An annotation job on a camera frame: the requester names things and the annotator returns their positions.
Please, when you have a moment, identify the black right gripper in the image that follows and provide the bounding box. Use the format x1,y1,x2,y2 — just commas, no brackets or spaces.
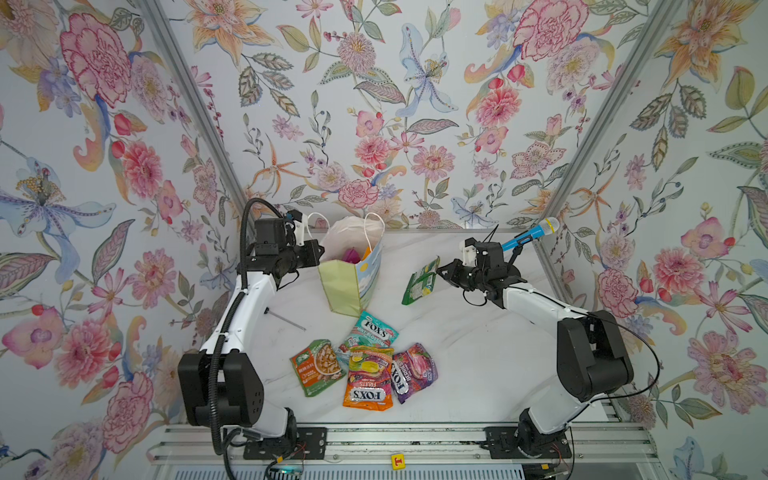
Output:
437,260,487,293

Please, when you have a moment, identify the purple grape snack packet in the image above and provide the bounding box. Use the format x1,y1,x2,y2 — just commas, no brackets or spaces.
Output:
341,248,362,264

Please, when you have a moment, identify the landscape print paper bag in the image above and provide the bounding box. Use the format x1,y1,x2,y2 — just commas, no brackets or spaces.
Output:
318,212,386,317

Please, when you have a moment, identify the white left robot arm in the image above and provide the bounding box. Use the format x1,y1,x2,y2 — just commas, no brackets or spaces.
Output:
177,198,324,459

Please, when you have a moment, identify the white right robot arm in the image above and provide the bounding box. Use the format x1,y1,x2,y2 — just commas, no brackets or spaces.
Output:
437,238,634,458

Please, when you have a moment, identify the teal Fox's candy packet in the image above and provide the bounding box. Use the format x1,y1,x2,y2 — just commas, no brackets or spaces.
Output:
337,311,399,363

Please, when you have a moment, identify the blue toy microphone on stand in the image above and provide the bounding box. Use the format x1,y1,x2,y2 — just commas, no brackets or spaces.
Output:
502,217,561,254

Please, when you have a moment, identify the purple Fox's candy packet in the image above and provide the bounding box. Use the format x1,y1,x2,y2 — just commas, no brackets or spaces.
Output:
391,343,439,404

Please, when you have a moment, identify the green orange snack packet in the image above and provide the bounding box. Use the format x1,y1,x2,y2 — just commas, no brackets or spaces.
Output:
290,339,346,398

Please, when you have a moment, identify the orange Fox's fruits packet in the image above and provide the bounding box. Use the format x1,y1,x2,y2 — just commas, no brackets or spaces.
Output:
343,346,394,411

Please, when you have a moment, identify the yellow tag with letter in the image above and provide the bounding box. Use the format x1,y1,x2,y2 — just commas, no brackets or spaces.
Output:
390,453,406,471

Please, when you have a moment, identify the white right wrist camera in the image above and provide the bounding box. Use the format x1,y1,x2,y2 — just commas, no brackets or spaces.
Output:
460,238,478,267

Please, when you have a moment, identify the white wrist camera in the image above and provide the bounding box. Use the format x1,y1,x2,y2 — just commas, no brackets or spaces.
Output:
286,209,311,246
460,238,478,267

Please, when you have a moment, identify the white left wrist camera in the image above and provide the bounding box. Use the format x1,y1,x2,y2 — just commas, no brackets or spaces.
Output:
286,209,311,246

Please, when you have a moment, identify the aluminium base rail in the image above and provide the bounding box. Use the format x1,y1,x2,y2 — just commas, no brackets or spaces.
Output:
148,422,658,468

